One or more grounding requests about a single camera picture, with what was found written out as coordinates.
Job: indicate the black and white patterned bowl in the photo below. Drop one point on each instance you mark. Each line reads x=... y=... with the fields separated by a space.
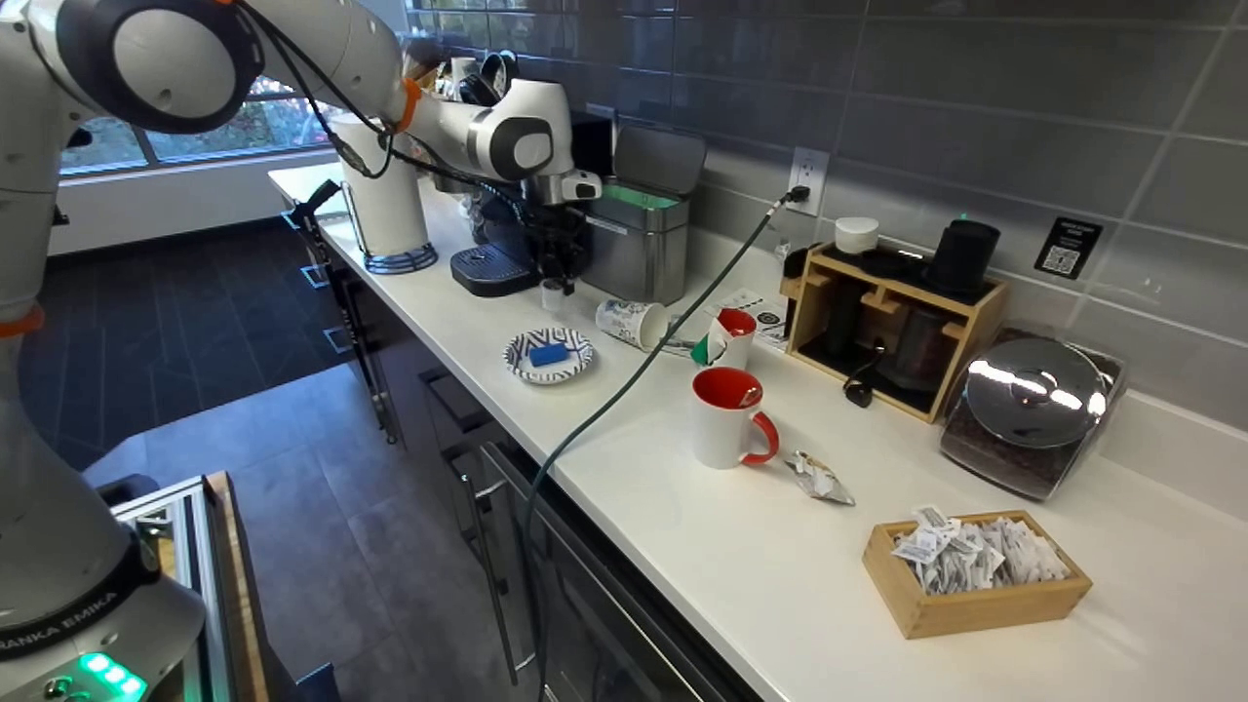
x=521 y=364

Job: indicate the black Keurig coffee machine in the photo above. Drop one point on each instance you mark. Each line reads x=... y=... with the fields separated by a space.
x=492 y=269

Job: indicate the black canister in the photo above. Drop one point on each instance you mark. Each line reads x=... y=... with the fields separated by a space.
x=969 y=260

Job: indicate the white coffee pod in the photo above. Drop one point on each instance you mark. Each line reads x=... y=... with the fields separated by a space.
x=553 y=307

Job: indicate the silver foil wrapper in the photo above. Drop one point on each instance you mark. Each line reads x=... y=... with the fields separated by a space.
x=821 y=480

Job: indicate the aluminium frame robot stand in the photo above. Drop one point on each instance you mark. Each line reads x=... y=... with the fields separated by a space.
x=196 y=570

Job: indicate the dark wood base cabinet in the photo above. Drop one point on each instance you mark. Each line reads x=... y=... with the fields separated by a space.
x=442 y=429

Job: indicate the stainless steel box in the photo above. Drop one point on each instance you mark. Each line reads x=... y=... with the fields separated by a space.
x=646 y=246

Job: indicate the wooden box with sugar packets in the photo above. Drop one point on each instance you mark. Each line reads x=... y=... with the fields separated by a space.
x=989 y=610

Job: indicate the white lying cup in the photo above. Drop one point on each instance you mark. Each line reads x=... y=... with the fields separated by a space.
x=633 y=323

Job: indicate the blue block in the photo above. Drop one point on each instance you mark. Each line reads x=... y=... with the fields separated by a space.
x=551 y=353

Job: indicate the white mug red inside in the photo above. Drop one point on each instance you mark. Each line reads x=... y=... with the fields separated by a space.
x=724 y=424

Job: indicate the white wall outlet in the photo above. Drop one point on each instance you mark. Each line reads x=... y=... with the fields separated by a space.
x=810 y=168

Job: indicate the stainless undercounter appliance door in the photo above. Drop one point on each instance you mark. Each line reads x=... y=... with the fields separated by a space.
x=608 y=636

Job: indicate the white mug green red print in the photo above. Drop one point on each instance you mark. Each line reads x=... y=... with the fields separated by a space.
x=735 y=338

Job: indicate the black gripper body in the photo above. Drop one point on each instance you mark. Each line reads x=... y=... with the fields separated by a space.
x=561 y=230

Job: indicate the small white cup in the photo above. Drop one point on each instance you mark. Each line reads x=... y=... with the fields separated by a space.
x=854 y=236

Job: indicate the wooden organizer rack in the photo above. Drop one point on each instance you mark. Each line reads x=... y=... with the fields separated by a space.
x=955 y=345

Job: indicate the black wall sign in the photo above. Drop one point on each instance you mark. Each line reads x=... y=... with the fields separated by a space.
x=1068 y=246

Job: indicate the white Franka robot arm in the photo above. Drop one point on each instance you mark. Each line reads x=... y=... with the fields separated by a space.
x=41 y=520

